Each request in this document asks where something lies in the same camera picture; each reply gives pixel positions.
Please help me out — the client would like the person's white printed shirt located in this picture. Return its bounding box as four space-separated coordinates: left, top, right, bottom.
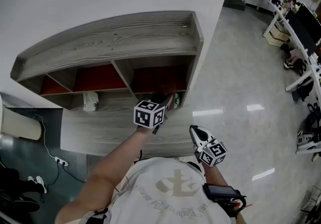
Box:
82 156 233 224

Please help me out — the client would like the white power strip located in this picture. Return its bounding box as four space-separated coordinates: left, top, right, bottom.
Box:
54 156 69 167

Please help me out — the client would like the cardboard box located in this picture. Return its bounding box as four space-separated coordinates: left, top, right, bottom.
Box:
265 31 283 46
273 20 291 42

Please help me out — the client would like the white plastic bag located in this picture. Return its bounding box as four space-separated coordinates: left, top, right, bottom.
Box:
82 91 99 113

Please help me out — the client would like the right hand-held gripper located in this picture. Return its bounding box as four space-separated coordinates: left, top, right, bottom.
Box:
189 125 228 168

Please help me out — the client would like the grey wooden shelf unit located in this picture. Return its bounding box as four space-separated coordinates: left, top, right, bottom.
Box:
10 11 204 112

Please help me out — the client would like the person's left forearm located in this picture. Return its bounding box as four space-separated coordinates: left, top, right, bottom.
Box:
54 126 154 224

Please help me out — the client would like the black wrist-strapped device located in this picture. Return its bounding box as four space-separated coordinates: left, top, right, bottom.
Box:
202 183 248 217

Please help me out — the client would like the round white table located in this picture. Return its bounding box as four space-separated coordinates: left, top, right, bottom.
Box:
0 92 43 141

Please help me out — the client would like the white power cable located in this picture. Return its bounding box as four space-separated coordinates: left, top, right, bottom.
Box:
32 114 60 160

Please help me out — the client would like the black backpack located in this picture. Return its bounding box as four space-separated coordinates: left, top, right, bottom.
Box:
297 77 314 102

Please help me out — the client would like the person's right forearm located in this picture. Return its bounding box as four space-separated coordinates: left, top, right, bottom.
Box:
202 162 248 224

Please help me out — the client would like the long white office desk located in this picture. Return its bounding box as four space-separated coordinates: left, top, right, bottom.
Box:
242 0 321 93

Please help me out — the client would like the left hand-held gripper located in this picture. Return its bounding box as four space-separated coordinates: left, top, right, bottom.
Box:
133 93 175 135

